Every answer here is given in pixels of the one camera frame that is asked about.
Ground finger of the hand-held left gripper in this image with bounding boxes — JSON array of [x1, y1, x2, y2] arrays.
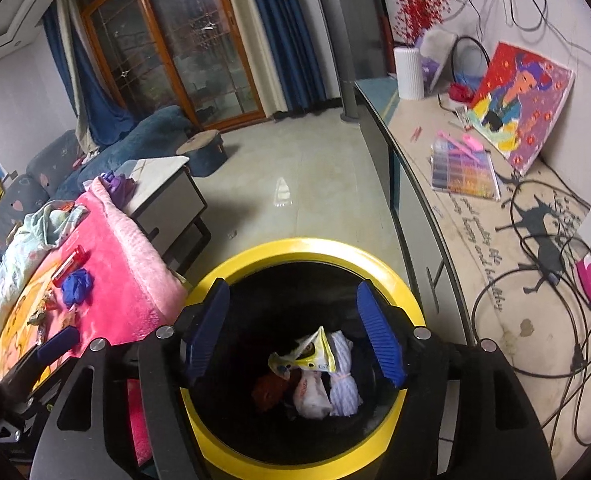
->
[[0, 329, 81, 392]]

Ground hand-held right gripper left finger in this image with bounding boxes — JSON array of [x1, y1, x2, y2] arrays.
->
[[30, 277, 231, 480]]

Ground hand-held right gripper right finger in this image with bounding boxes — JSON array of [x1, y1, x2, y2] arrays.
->
[[356, 281, 556, 480]]

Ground blue rubber glove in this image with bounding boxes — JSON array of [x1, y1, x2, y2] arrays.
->
[[59, 268, 95, 307]]

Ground lavender yarn skein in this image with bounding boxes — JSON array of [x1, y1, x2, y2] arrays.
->
[[328, 331, 365, 417]]

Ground yellow and white snack packet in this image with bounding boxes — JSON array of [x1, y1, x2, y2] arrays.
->
[[266, 326, 337, 377]]

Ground red drink can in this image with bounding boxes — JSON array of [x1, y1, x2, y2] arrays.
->
[[52, 246, 88, 287]]

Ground red crinkled packet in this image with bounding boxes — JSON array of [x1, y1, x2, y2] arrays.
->
[[252, 374, 290, 412]]

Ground clear plastic bag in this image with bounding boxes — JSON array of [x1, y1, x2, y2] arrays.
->
[[292, 369, 334, 418]]

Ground yellow-rimmed black trash bin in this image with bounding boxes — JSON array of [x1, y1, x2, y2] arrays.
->
[[178, 239, 429, 480]]

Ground pink plush blanket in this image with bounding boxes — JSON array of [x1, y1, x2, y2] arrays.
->
[[0, 177, 191, 466]]

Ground light green quilt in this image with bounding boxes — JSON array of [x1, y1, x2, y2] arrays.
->
[[0, 202, 91, 356]]

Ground white coffee table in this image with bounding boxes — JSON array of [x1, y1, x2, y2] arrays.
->
[[82, 155, 212, 273]]

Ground purple cloth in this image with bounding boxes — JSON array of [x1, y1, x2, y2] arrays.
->
[[98, 170, 136, 208]]

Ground round blue stool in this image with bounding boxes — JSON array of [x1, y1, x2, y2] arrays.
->
[[175, 129, 228, 178]]

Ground colourful bead organizer box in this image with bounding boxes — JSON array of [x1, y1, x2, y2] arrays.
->
[[429, 137, 502, 203]]

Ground blue heart-print sofa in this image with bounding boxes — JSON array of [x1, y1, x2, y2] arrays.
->
[[0, 105, 198, 311]]

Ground pink plastic tool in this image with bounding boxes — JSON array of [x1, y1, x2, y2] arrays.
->
[[436, 130, 485, 157]]

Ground deer-print table mat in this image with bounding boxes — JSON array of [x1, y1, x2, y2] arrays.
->
[[383, 92, 591, 480]]

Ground grey television cabinet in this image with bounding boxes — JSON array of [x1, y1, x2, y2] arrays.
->
[[354, 77, 591, 480]]

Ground blue curtain with beige lining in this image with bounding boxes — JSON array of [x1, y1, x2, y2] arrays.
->
[[40, 0, 136, 153], [218, 0, 329, 116]]

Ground white ribbed vase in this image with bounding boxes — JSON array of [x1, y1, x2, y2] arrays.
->
[[393, 46, 426, 102]]

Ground colourful portrait painting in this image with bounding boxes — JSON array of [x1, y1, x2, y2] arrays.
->
[[463, 41, 576, 177]]

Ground small purple canvas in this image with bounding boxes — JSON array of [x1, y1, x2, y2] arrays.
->
[[418, 27, 460, 96]]

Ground wooden sliding glass door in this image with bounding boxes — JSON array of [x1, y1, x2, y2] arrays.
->
[[72, 0, 268, 133]]

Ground silver standing air conditioner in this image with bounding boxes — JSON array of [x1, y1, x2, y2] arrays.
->
[[308, 0, 393, 123]]

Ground tangle of black cables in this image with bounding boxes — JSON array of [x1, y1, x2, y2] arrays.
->
[[468, 180, 591, 448]]

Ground basket with black handle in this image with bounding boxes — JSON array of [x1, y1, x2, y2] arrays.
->
[[448, 35, 492, 88]]

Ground hanging wall cables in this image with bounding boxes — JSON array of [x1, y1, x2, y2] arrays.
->
[[440, 0, 591, 61]]

